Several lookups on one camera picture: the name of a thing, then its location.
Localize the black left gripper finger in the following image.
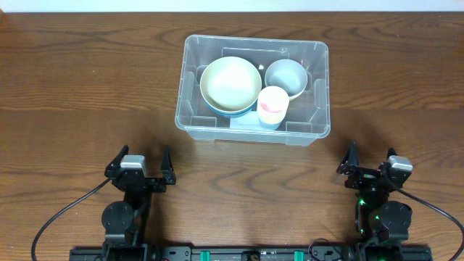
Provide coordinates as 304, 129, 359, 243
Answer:
160, 146, 176, 185
104, 144, 129, 178

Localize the dark blue bowl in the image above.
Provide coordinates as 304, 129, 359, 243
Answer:
202, 98, 257, 112
212, 109, 250, 118

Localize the yellow cup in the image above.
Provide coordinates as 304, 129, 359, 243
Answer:
259, 117, 283, 125
258, 113, 286, 119

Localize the cream cup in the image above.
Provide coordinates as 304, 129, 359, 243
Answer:
257, 86, 289, 114

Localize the grey-blue small bowl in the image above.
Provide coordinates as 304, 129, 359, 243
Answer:
265, 59, 308, 96

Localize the cream large bowl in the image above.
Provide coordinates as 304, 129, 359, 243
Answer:
199, 57, 262, 111

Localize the white small bowl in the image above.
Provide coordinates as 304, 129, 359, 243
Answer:
289, 89, 305, 101

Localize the light blue cup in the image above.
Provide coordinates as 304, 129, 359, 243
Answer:
260, 121, 281, 131

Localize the pink cup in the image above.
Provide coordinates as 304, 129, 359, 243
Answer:
260, 103, 280, 113

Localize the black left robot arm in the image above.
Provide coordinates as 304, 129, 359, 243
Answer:
97, 145, 176, 261

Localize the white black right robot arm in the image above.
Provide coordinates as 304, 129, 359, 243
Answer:
336, 141, 413, 260

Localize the clear plastic storage bin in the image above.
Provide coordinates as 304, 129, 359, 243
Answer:
175, 35, 331, 146

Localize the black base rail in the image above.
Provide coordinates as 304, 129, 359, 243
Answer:
69, 244, 433, 261

